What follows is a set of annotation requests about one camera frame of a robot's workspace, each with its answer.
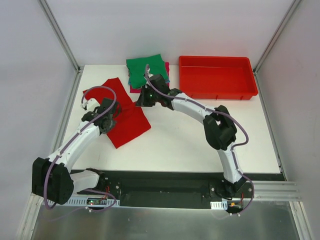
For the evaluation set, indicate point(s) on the right aluminium frame post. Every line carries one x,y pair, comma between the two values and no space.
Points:
294,6

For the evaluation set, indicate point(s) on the left aluminium frame post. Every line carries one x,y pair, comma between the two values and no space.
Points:
59,34

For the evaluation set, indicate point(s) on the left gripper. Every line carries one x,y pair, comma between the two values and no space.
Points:
110,122

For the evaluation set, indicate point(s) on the pink folded t-shirt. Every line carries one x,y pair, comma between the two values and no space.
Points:
138,90

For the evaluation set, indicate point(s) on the red t-shirt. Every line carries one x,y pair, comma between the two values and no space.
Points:
130,120

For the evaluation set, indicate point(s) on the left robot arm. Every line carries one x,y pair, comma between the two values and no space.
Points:
70,160

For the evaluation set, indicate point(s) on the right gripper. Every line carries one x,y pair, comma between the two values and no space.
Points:
144,97

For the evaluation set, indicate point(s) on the left white cable duct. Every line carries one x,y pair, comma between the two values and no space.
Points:
85,201

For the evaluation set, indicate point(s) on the aluminium frame post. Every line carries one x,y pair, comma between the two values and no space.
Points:
59,34
294,6

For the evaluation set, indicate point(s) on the white cable duct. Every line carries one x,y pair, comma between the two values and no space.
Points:
85,201
219,205

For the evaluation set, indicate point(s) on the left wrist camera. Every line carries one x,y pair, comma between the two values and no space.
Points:
90,105

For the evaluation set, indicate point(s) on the green folded t-shirt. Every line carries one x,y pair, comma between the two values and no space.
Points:
137,67

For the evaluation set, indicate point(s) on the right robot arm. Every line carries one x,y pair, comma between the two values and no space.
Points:
220,131

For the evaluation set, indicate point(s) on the red plastic bin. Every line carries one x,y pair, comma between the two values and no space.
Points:
217,77

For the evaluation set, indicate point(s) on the right white cable duct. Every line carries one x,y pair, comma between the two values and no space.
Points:
219,205

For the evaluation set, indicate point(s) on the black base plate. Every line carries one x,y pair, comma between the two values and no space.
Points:
176,190

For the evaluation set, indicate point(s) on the aluminium front rail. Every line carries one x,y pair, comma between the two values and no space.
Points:
273,184

